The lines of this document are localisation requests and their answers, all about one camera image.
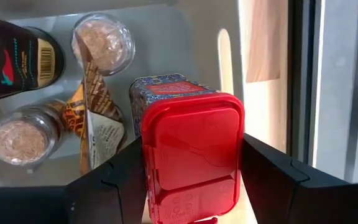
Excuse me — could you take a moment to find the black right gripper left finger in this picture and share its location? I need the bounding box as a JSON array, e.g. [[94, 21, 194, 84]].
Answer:
[[0, 136, 148, 224]]

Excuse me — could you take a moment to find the patterned paprika tin red lid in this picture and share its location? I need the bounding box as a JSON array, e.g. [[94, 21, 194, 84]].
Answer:
[[129, 73, 246, 224]]

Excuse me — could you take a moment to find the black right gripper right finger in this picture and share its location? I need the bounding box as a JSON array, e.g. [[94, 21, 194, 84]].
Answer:
[[240, 133, 358, 224]]

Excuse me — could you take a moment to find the orange brown sauce packet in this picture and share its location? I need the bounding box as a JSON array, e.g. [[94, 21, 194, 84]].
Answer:
[[62, 30, 127, 175]]

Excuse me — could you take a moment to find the white plastic storage bin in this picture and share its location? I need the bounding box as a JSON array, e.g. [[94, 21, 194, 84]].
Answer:
[[0, 0, 248, 189]]

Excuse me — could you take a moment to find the black metal table frame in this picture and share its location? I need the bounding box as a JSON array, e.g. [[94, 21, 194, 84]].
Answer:
[[286, 0, 324, 164]]

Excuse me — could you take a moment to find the black spice jar yellow lid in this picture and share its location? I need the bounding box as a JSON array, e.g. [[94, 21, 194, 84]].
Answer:
[[0, 15, 65, 105]]

